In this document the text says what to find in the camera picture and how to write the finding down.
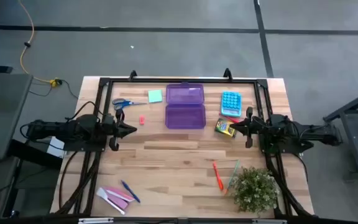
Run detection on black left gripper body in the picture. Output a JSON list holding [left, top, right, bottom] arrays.
[[103, 108, 127, 152]]

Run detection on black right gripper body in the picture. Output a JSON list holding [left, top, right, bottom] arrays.
[[245, 106, 264, 149]]

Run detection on red marker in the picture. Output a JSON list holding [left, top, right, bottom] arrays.
[[218, 112, 241, 124]]

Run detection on crayon box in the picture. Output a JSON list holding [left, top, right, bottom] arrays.
[[214, 118, 237, 139]]

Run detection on blue-handled scissors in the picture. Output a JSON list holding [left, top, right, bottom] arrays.
[[112, 98, 149, 111]]

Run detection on green sticky note pad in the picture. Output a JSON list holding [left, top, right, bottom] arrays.
[[148, 89, 163, 104]]

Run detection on green pencil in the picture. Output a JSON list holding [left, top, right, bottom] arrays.
[[224, 159, 241, 195]]

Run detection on orange-red pen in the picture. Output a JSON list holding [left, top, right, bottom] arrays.
[[212, 161, 224, 191]]

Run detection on purple plastic pencil case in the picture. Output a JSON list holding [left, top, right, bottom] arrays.
[[165, 82, 207, 130]]

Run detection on blue pen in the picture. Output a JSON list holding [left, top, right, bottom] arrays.
[[120, 179, 141, 204]]

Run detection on light blue calculator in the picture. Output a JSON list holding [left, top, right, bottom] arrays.
[[220, 90, 243, 118]]

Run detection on white box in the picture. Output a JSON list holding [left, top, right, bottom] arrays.
[[47, 136, 65, 159]]

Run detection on small artificial green plant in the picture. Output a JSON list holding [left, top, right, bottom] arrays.
[[231, 166, 280, 215]]

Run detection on pink and white stapler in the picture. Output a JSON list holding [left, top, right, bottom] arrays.
[[96, 185, 135, 216]]

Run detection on grey metal rack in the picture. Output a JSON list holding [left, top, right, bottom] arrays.
[[323, 85, 358, 183]]

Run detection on black crossbar with silver brackets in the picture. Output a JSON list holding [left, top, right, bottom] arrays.
[[51, 216, 358, 224]]

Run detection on grey desk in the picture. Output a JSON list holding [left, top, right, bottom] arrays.
[[0, 73, 34, 161]]

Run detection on thin black floor cable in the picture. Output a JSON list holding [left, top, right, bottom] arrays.
[[29, 79, 79, 100]]

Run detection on black metal table frame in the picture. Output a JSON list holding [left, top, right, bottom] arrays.
[[50, 68, 315, 218]]

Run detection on yellow extension cable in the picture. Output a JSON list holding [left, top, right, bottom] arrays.
[[17, 0, 62, 88]]

